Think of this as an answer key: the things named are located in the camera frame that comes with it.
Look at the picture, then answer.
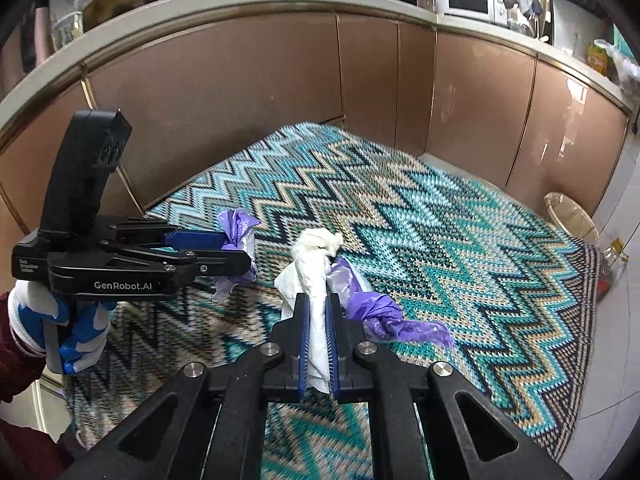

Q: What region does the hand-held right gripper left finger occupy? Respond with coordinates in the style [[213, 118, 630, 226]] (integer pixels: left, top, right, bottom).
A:
[[60, 292, 311, 480]]

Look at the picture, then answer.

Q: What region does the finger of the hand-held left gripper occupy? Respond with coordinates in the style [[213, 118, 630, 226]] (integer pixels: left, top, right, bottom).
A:
[[116, 219, 227, 251], [107, 247, 253, 276]]

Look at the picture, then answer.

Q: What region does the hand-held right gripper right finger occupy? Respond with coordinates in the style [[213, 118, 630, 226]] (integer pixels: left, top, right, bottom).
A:
[[326, 294, 573, 480]]

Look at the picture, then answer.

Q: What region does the purple plastic bag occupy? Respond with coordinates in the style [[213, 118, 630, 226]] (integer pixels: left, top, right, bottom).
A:
[[330, 256, 456, 349], [210, 208, 264, 304]]

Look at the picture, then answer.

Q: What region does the white paper towel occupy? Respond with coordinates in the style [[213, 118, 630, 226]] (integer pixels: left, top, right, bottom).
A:
[[274, 227, 346, 395]]

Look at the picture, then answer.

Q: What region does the person's left forearm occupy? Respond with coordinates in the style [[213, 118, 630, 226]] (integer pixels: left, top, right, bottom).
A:
[[0, 292, 47, 404]]

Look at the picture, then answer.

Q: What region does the beige trash bin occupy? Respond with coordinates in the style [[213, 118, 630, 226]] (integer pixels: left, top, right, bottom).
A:
[[544, 192, 601, 246]]

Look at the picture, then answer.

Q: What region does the person's left hand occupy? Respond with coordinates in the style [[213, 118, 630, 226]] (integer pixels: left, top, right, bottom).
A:
[[9, 280, 116, 375]]

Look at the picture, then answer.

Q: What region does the zigzag patterned rug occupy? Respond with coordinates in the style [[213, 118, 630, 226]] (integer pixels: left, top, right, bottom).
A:
[[65, 122, 602, 480]]

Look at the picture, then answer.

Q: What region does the brown kitchen cabinet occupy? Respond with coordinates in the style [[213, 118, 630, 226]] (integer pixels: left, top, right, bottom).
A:
[[0, 10, 632, 261]]

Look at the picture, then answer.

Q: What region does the brass cooking pan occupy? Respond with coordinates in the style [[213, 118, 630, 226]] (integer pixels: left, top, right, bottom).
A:
[[82, 0, 184, 34]]

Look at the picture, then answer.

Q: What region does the cooking oil bottle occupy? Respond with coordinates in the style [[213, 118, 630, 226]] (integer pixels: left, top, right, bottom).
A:
[[597, 239, 629, 302]]

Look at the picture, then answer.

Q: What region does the white microwave oven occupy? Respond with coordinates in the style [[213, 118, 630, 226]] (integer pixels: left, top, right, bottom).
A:
[[443, 0, 496, 19]]

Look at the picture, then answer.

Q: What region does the yellow plastic bag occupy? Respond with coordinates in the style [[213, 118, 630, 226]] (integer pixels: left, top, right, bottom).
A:
[[586, 39, 619, 77]]

